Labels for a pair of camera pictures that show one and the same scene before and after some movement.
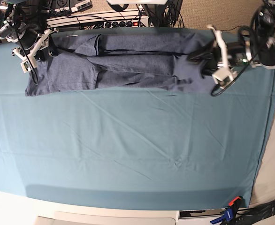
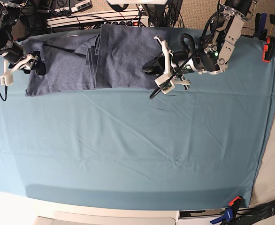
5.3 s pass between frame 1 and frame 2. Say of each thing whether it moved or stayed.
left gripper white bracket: moved
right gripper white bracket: moved
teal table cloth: stayed
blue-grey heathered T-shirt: moved
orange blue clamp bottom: stayed
